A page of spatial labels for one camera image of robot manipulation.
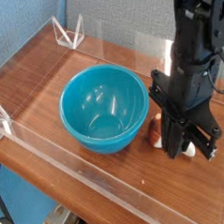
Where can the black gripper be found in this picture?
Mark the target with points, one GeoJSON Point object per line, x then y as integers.
{"type": "Point", "coordinates": [184, 98]}

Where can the toy mushroom brown cap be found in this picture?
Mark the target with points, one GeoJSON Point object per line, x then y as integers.
{"type": "Point", "coordinates": [154, 136]}

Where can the blue plastic bowl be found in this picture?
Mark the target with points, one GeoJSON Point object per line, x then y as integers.
{"type": "Point", "coordinates": [103, 107]}

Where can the clear acrylic barrier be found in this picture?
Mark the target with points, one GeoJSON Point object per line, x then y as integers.
{"type": "Point", "coordinates": [145, 54]}
{"type": "Point", "coordinates": [50, 162]}

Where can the clear acrylic front barrier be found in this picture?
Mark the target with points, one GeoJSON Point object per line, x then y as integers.
{"type": "Point", "coordinates": [50, 162]}

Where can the clear acrylic back barrier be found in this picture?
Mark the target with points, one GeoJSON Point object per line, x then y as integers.
{"type": "Point", "coordinates": [145, 54]}

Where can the white object under table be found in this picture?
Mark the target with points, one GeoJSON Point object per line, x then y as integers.
{"type": "Point", "coordinates": [61, 215]}

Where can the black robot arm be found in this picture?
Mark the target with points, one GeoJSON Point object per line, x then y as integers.
{"type": "Point", "coordinates": [199, 32]}

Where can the clear acrylic corner bracket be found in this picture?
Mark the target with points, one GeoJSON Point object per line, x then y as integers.
{"type": "Point", "coordinates": [68, 38]}

